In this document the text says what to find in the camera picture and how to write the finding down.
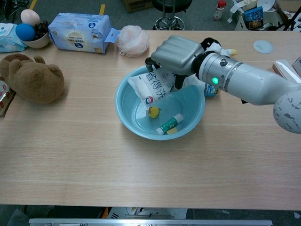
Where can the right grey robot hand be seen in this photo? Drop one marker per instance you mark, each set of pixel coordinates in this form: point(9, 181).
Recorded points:
point(178, 54)

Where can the black-headed plush doll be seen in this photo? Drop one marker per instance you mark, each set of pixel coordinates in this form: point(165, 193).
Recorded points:
point(211, 44)

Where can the clear jar with blue label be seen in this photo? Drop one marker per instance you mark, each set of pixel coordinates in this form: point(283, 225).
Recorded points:
point(210, 90)

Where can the brown capybara plush toy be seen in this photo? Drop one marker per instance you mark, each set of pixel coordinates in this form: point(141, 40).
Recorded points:
point(33, 80)

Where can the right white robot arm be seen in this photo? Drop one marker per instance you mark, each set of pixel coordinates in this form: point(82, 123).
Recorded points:
point(249, 82)

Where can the light blue plastic bowl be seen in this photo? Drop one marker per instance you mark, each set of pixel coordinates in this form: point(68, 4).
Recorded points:
point(188, 113)

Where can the black stool chrome base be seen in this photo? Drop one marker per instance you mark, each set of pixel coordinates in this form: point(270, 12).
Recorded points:
point(168, 21)

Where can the pink mesh bath loofah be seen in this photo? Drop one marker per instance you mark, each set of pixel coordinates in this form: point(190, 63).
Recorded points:
point(134, 41)

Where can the white bottle red cap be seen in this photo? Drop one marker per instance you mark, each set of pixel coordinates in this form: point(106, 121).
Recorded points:
point(219, 11)

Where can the small yellow rubber duck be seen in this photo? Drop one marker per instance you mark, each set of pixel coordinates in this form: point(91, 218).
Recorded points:
point(154, 112)

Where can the cardboard box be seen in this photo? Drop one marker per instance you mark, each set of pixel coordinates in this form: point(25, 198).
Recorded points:
point(136, 5)

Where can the green white glue stick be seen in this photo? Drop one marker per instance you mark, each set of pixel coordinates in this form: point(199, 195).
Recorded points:
point(169, 123)

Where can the small yellow block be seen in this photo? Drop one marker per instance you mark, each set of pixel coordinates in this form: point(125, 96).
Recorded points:
point(172, 131)

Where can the blue snack box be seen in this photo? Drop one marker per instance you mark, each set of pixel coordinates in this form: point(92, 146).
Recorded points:
point(253, 17)

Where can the white storage box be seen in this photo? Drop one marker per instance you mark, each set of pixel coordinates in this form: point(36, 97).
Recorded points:
point(272, 17)

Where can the blue white tissue pack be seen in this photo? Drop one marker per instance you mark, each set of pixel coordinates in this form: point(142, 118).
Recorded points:
point(80, 30)

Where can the white pink flat box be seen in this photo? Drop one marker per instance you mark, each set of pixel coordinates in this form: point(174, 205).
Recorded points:
point(285, 69)

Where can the grey device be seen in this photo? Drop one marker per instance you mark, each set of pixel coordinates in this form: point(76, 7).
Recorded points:
point(298, 63)

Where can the dark pine cone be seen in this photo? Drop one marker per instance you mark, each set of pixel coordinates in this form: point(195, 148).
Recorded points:
point(41, 29)

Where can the beige bowl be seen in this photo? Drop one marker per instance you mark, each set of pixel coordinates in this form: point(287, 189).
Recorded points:
point(37, 43)

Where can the peach egg-shaped ball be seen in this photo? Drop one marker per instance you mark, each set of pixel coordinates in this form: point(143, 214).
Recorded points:
point(30, 16)

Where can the blue ball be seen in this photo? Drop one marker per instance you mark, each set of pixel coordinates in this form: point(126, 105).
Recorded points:
point(24, 32)

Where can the light blue wet wipes pack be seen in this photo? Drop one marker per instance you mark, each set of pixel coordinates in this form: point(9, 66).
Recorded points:
point(7, 40)

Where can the gold red snack packet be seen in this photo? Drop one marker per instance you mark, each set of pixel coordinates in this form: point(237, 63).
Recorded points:
point(4, 101)

